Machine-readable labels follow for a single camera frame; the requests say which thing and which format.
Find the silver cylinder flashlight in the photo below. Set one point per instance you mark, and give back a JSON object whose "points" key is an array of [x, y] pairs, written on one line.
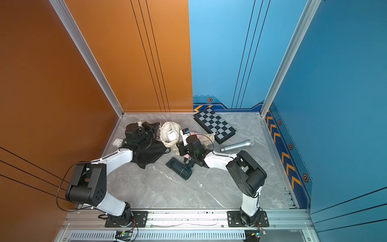
{"points": [[244, 144]]}

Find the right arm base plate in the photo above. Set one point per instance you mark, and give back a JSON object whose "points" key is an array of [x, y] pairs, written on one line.
{"points": [[240, 219]]}

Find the white earbuds case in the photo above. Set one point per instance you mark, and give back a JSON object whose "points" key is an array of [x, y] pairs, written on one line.
{"points": [[117, 142]]}

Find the white hair dryer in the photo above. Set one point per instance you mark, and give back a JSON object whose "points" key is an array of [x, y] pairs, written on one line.
{"points": [[172, 136]]}

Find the green circuit board right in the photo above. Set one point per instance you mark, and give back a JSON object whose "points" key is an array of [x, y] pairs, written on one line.
{"points": [[258, 234]]}

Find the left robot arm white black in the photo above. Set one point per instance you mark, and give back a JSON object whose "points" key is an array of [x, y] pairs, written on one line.
{"points": [[88, 184]]}

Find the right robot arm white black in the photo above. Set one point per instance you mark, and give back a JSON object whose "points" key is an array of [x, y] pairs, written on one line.
{"points": [[247, 174]]}

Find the green circuit board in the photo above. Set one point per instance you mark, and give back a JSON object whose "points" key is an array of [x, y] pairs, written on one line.
{"points": [[258, 234], [123, 236]]}

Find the black white chessboard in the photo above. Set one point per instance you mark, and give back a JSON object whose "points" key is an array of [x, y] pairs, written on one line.
{"points": [[212, 123]]}

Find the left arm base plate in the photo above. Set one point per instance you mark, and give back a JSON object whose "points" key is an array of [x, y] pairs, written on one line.
{"points": [[127, 220]]}

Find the beige drawstring bag under pink dryer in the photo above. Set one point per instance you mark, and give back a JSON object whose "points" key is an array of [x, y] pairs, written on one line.
{"points": [[207, 140]]}

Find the beige drawstring bag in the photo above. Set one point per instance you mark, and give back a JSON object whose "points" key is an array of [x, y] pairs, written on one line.
{"points": [[207, 140], [167, 126]]}

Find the aluminium front rail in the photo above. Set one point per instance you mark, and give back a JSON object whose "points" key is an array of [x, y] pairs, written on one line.
{"points": [[192, 219]]}

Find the green circuit board left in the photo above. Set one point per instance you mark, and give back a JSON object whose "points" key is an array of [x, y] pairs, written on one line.
{"points": [[123, 236]]}

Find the dark green hair dryer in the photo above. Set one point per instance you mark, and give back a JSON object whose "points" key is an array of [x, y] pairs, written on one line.
{"points": [[184, 170]]}

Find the black cloth bag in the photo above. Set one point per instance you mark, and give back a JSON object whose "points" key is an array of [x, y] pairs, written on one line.
{"points": [[146, 153]]}

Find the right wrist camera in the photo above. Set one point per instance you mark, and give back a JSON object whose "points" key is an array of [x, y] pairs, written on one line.
{"points": [[185, 133]]}

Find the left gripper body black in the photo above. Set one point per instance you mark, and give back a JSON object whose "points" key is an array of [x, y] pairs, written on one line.
{"points": [[148, 132]]}

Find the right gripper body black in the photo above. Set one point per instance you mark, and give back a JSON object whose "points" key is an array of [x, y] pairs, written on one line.
{"points": [[186, 149]]}

